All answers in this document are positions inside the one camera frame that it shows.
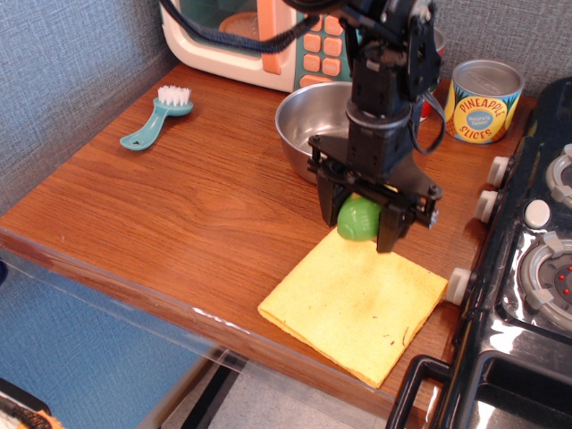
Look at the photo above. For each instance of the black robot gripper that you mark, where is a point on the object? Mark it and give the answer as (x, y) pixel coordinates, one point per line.
(375, 160)

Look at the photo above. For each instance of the green yellow toy corn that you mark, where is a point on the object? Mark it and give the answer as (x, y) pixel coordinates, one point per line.
(359, 219)

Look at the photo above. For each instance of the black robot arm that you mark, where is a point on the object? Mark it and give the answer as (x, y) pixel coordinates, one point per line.
(393, 63)

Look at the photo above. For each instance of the yellow folded rag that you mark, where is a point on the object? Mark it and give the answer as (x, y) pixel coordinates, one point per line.
(355, 306)

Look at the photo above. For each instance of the stainless steel bowl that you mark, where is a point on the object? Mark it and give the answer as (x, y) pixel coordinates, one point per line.
(316, 109)

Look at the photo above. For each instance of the white stove knob lower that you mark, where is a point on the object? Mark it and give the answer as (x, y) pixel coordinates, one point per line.
(457, 285)

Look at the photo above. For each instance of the white stove knob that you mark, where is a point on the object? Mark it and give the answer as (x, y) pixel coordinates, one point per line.
(457, 285)
(485, 205)
(498, 170)

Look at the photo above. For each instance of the white stove knob middle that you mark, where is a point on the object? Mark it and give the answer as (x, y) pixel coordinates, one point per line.
(485, 205)

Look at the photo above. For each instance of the white stove knob upper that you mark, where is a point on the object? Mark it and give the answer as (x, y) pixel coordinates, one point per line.
(498, 170)

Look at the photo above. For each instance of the toy microwave oven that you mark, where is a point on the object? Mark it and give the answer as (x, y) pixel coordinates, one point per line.
(316, 57)

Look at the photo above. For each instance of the pineapple slices can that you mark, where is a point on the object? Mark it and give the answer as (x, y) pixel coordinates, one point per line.
(482, 100)

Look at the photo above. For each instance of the white round stove button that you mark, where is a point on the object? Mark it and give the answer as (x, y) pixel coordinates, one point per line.
(537, 214)

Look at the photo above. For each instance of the grey stove burner front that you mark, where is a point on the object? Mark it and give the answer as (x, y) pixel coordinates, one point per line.
(545, 278)

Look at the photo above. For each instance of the grey stove burner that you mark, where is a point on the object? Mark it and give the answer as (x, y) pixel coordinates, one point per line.
(559, 190)
(545, 278)

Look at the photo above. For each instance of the grey stove burner rear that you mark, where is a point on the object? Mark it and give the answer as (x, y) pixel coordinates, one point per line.
(559, 190)

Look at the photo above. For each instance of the teal dish brush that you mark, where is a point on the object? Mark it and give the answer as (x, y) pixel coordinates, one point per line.
(171, 101)

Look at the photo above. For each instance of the orange toy plate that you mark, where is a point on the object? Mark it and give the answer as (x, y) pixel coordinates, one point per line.
(243, 24)

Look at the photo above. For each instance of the black toy stove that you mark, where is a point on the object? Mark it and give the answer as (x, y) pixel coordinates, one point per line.
(511, 366)

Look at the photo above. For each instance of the black oven door handle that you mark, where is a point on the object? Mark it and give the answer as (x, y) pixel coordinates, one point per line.
(421, 368)

